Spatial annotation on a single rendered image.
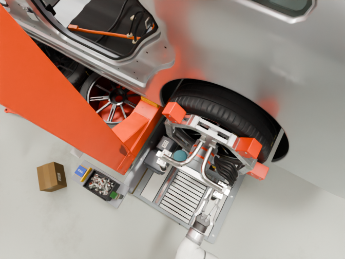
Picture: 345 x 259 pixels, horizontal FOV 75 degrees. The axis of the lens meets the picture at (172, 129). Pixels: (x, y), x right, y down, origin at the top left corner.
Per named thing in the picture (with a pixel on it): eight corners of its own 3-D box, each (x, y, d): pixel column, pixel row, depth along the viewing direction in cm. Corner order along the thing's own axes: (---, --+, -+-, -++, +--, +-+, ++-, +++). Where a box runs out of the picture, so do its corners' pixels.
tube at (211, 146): (239, 160, 118) (245, 155, 108) (223, 193, 112) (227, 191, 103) (209, 144, 121) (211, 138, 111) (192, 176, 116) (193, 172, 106)
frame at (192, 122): (240, 170, 155) (269, 151, 104) (236, 179, 154) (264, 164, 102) (172, 133, 166) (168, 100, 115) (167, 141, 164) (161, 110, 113)
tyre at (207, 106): (259, 145, 167) (307, 109, 105) (246, 173, 161) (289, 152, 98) (181, 105, 179) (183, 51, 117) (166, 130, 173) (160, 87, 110)
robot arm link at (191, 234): (199, 244, 123) (205, 233, 124) (201, 246, 114) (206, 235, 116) (185, 235, 124) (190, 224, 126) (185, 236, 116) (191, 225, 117)
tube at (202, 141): (205, 142, 122) (207, 136, 112) (188, 173, 116) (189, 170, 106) (177, 127, 125) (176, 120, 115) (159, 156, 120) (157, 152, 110)
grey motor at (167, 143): (186, 141, 216) (187, 128, 183) (164, 179, 204) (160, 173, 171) (170, 132, 219) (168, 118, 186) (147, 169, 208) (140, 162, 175)
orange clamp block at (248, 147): (248, 144, 113) (263, 145, 105) (242, 158, 111) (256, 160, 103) (240, 136, 110) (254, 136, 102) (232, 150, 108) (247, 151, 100)
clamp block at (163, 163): (172, 154, 128) (172, 152, 123) (164, 168, 126) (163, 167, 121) (165, 150, 129) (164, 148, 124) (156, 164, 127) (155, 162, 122)
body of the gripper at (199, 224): (190, 225, 125) (198, 210, 128) (204, 234, 123) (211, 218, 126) (191, 226, 118) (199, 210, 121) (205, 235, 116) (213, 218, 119)
